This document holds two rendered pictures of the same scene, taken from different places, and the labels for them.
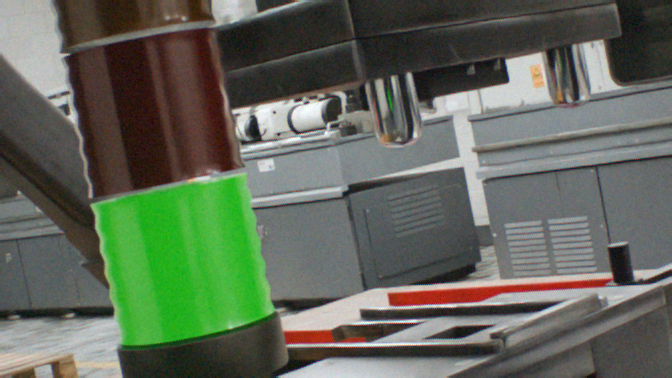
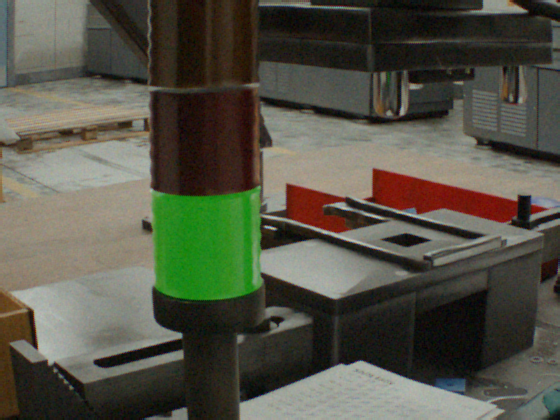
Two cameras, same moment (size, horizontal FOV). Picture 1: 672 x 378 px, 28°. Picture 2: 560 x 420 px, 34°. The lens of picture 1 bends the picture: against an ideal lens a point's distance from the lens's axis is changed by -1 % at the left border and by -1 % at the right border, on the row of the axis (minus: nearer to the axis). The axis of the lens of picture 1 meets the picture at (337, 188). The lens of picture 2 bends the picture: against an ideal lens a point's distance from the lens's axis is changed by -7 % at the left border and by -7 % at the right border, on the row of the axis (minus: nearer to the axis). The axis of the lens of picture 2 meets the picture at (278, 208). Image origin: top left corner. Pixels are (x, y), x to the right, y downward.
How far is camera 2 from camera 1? 0.06 m
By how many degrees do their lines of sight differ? 12
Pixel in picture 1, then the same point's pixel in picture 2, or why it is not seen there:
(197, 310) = (207, 283)
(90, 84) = (162, 116)
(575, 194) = not seen: hidden behind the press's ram
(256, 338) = (243, 306)
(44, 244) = not seen: hidden behind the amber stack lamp
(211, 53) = (250, 107)
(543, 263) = (493, 122)
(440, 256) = (426, 99)
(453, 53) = (438, 62)
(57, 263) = not seen: hidden behind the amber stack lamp
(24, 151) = (141, 30)
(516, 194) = (484, 72)
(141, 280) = (173, 254)
